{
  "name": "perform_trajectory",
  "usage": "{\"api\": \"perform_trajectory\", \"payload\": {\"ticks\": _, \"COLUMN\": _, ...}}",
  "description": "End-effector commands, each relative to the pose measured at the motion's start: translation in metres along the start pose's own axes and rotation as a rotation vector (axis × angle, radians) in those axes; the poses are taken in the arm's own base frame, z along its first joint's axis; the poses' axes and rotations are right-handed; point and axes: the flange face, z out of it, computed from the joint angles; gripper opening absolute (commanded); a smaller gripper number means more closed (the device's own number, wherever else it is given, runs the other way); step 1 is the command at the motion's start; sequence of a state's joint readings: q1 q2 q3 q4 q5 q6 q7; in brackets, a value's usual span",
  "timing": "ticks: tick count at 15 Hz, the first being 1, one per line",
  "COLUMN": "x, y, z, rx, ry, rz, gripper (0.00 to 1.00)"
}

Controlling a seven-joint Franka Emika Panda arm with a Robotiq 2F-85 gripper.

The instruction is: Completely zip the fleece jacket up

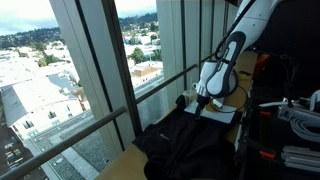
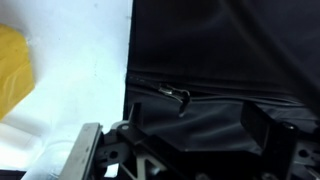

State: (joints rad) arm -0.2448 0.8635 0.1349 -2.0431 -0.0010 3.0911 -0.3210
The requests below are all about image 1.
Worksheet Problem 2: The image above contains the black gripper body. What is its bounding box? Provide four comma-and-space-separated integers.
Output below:
196, 94, 212, 111

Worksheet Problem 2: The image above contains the black fleece jacket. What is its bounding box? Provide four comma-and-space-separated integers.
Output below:
132, 94, 244, 180

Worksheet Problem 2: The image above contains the clear plastic cup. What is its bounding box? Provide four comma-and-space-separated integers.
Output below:
182, 88, 199, 108

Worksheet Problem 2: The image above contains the white paper sheet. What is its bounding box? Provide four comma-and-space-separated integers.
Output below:
183, 99, 238, 125

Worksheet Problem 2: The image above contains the orange chair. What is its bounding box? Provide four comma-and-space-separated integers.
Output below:
254, 53, 272, 80

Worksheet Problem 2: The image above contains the aluminium extrusion bar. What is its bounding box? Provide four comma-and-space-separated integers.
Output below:
280, 144, 320, 173
277, 105, 320, 122

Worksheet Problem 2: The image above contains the grey metal handrail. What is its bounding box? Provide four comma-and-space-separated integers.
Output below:
0, 42, 234, 180

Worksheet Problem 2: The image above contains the red handled clamp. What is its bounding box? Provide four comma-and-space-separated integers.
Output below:
246, 108, 273, 118
238, 138, 278, 160

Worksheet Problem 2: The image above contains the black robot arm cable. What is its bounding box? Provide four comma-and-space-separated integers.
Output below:
209, 0, 256, 115

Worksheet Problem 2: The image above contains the black camera stand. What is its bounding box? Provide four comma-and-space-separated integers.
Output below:
279, 53, 298, 108

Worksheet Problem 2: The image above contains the coiled white cable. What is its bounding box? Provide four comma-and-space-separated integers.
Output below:
289, 116, 320, 144

